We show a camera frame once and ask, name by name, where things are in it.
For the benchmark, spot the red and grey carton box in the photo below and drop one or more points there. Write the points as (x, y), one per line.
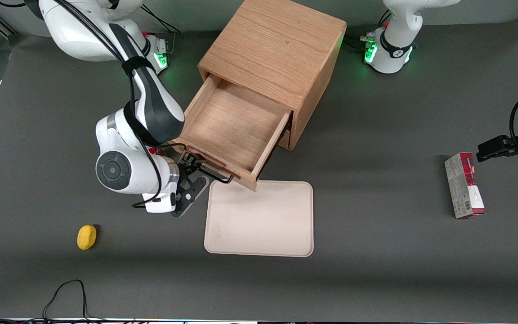
(463, 186)

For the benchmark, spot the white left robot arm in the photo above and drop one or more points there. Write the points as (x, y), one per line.
(398, 27)

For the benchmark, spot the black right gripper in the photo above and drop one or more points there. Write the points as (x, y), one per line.
(188, 163)

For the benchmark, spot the wooden drawer cabinet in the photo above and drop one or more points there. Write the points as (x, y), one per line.
(277, 45)

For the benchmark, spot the beige plastic tray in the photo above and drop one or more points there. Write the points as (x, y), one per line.
(259, 220)

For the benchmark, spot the yellow lemon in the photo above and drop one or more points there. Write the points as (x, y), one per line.
(87, 237)

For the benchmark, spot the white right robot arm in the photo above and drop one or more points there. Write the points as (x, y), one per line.
(115, 168)

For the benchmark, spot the red soda bottle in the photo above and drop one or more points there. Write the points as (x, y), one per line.
(155, 150)

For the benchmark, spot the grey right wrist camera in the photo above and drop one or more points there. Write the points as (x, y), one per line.
(191, 195)

